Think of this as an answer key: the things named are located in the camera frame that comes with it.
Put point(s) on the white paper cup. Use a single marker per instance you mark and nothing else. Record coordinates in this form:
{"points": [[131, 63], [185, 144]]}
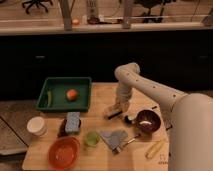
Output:
{"points": [[37, 126]]}

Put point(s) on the green pepper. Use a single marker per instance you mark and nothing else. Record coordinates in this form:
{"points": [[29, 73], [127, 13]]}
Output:
{"points": [[49, 98]]}

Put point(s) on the orange plastic bowl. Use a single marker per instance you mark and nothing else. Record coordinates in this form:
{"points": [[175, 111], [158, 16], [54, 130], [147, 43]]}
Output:
{"points": [[63, 153]]}

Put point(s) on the blue sponge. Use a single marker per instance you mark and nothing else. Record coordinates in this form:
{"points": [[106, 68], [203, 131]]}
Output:
{"points": [[73, 121]]}

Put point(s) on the dark purple bowl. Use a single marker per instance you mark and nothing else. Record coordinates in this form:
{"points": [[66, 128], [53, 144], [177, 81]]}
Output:
{"points": [[147, 121]]}

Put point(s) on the grey folded cloth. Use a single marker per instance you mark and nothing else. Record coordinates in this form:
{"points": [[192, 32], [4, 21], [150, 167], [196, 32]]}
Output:
{"points": [[113, 138]]}

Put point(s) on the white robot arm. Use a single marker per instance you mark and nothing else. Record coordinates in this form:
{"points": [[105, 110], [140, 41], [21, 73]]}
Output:
{"points": [[191, 136]]}

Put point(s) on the green plastic tray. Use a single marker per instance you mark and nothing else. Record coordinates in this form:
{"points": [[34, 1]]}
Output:
{"points": [[58, 87]]}

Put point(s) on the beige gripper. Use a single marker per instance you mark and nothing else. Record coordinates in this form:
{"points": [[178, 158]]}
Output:
{"points": [[116, 110]]}

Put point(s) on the metal spoon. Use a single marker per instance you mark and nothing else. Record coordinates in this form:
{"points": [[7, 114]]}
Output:
{"points": [[120, 148]]}

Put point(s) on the orange fruit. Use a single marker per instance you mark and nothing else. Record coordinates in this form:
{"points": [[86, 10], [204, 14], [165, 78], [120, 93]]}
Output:
{"points": [[71, 94]]}

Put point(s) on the grey metal post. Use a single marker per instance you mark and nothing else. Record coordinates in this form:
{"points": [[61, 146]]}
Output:
{"points": [[128, 8], [66, 14]]}

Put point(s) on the small orange object on ledge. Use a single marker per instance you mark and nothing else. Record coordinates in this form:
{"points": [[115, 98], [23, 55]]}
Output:
{"points": [[75, 22]]}

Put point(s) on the yellow corn cob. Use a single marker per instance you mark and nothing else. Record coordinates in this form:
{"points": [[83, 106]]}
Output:
{"points": [[154, 149]]}

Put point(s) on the grey metal post left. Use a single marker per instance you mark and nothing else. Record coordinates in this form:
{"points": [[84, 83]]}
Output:
{"points": [[66, 14]]}

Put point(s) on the grey metal post right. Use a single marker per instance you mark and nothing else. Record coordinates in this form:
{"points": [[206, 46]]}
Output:
{"points": [[128, 8]]}

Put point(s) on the small green cup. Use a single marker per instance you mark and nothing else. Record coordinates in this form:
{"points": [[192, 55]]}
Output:
{"points": [[91, 139]]}

